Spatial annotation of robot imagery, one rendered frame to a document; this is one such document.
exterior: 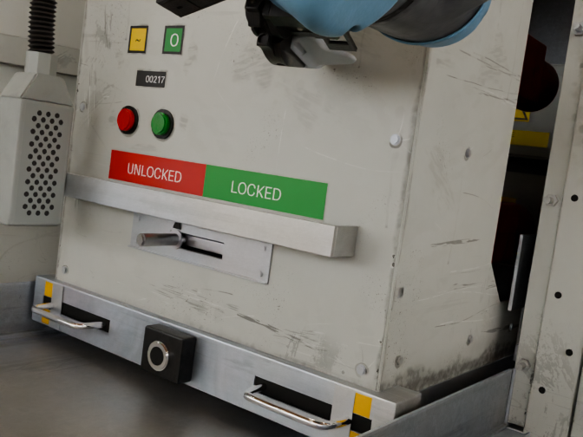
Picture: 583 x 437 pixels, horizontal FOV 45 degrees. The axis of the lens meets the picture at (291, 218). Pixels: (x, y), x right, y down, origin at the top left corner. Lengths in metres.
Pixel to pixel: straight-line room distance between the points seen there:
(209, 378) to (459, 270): 0.28
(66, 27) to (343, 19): 0.84
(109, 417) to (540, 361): 0.48
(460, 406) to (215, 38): 0.46
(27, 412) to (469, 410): 0.44
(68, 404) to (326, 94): 0.40
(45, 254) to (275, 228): 0.57
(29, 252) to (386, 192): 0.66
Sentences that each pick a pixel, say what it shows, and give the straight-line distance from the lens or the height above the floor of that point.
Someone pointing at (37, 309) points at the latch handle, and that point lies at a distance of 0.93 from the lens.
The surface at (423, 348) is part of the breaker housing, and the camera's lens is 0.72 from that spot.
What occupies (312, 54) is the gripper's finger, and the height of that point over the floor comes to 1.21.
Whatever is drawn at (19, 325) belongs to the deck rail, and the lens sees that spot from 1.01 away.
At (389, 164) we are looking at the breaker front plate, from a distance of 0.64.
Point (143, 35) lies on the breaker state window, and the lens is 0.88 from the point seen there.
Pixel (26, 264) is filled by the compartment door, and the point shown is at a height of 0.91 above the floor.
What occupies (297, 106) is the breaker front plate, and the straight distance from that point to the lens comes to 0.70.
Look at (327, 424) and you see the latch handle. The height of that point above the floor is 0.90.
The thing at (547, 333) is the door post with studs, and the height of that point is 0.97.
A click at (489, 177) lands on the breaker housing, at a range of 0.79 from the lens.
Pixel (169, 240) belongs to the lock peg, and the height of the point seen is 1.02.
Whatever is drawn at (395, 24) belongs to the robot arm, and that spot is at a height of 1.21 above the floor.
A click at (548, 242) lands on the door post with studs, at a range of 0.86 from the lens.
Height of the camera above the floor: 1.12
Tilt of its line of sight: 5 degrees down
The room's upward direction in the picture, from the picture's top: 8 degrees clockwise
